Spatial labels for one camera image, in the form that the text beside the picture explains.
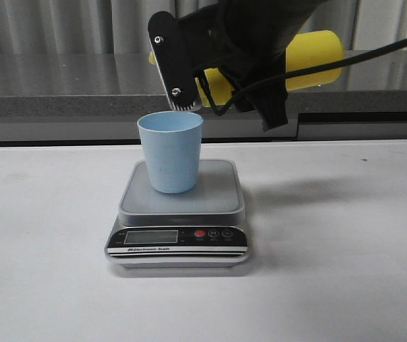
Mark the light blue plastic cup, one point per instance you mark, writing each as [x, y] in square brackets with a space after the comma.
[171, 142]

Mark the grey stone counter ledge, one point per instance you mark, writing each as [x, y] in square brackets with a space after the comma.
[98, 98]

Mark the yellow squeeze bottle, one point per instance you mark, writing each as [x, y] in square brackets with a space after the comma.
[305, 50]

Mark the silver digital kitchen scale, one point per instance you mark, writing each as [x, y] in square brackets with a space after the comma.
[201, 228]

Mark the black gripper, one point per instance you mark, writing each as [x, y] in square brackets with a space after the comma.
[246, 43]

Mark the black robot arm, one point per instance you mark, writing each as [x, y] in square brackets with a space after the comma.
[246, 42]

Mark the grey pleated curtain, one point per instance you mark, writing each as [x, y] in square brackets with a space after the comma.
[99, 27]

